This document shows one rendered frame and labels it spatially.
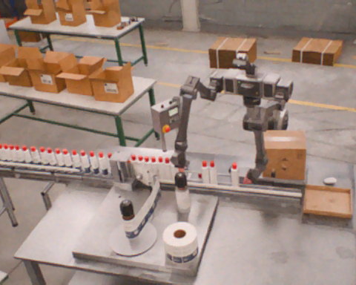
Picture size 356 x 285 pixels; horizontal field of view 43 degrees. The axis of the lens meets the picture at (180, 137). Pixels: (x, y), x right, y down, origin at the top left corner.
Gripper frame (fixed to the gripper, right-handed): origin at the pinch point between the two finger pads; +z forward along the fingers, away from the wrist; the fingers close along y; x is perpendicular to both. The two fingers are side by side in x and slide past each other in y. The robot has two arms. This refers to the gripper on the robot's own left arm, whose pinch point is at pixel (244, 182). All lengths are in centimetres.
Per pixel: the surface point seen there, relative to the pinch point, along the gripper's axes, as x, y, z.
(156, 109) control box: -80, -1, -4
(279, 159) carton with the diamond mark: 11.1, -18.2, -21.3
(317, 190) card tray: 44, -12, -23
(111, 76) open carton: -134, -159, 107
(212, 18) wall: -81, -571, 149
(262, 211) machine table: 18.3, 15.9, -0.9
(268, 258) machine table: 25, 56, -6
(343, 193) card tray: 57, -12, -34
